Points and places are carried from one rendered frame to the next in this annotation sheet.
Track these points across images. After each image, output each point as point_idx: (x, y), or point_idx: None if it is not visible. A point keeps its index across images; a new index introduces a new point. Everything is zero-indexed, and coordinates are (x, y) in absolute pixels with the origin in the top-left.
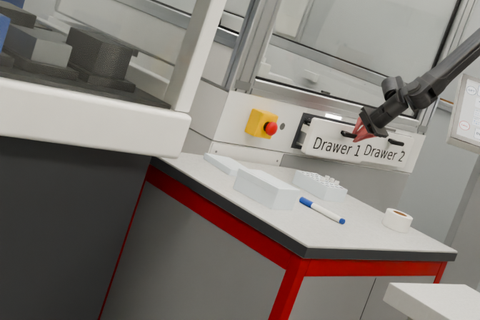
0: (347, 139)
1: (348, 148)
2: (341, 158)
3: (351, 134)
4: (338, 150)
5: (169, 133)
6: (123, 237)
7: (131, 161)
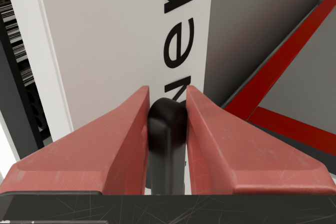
0: (140, 67)
1: (172, 11)
2: (207, 14)
3: (172, 190)
4: (184, 81)
5: None
6: None
7: None
